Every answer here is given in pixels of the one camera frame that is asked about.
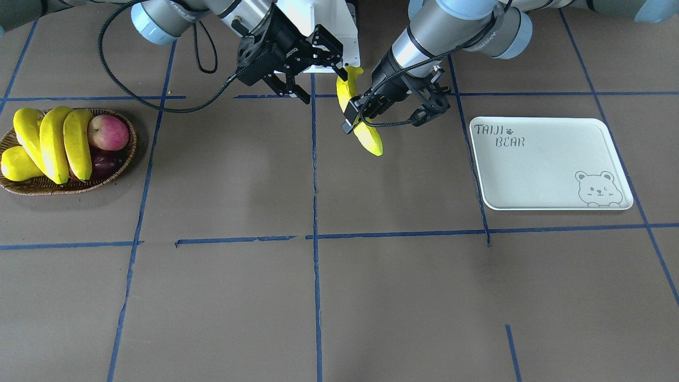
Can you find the yellow banana middle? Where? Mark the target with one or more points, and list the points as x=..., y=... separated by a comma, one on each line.
x=52, y=145

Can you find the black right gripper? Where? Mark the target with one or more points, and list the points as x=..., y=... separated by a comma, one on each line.
x=283, y=38

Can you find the yellow banana beside apple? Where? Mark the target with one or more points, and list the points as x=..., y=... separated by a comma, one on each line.
x=77, y=148

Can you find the red apple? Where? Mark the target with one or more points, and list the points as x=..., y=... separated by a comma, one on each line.
x=106, y=132

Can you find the dark purple plum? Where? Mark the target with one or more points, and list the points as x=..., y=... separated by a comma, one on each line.
x=105, y=163

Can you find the brown wicker basket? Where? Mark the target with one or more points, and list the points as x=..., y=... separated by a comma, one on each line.
x=42, y=186

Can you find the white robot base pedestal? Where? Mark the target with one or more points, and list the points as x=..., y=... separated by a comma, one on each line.
x=335, y=16

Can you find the white bear print tray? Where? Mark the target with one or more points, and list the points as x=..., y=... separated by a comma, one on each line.
x=548, y=164

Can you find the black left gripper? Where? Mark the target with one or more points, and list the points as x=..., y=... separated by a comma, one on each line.
x=389, y=75

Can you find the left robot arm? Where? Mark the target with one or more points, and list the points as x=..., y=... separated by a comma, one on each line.
x=498, y=29

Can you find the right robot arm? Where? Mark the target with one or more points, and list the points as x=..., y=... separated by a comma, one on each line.
x=164, y=22

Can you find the yellow banana moved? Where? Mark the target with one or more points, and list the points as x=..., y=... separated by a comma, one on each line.
x=368, y=136
x=27, y=122

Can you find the yellow lemon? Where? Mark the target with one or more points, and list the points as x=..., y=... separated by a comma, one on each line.
x=18, y=166

